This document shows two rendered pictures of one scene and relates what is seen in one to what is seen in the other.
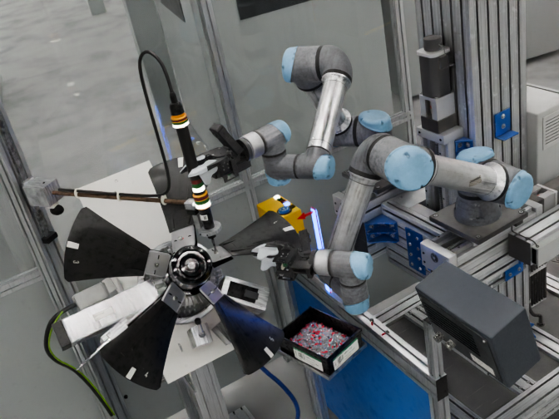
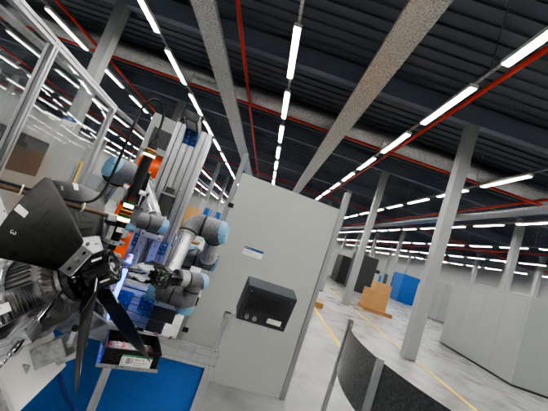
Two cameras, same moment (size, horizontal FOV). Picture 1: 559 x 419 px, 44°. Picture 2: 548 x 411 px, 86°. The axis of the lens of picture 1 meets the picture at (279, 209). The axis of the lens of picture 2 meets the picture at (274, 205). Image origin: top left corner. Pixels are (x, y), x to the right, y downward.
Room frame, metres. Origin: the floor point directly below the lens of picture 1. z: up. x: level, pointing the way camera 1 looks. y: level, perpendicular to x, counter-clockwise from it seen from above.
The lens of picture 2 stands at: (1.02, 1.15, 1.48)
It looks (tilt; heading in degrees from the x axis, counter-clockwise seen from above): 6 degrees up; 284
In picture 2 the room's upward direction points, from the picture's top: 19 degrees clockwise
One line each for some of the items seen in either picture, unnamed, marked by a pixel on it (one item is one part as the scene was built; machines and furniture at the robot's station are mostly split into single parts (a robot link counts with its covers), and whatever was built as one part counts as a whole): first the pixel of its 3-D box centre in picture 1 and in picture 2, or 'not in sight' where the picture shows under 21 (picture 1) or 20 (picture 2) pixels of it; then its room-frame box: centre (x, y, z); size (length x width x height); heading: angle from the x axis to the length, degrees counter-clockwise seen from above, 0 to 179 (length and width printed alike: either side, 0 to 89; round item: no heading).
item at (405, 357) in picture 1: (350, 313); (124, 335); (1.83, -0.16, 0.82); 0.90 x 0.04 x 0.08; 24
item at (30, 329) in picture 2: (118, 332); (28, 331); (1.64, 0.53, 1.08); 0.07 x 0.04 x 0.06; 124
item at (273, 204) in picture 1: (280, 219); not in sight; (2.19, 0.00, 1.02); 0.16 x 0.10 x 0.11; 24
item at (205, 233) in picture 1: (203, 215); (116, 229); (1.78, 0.22, 1.32); 0.09 x 0.07 x 0.10; 59
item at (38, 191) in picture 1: (42, 191); not in sight; (2.10, 0.75, 1.36); 0.10 x 0.07 x 0.08; 59
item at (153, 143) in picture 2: (193, 169); (134, 190); (1.78, 0.21, 1.48); 0.04 x 0.04 x 0.46
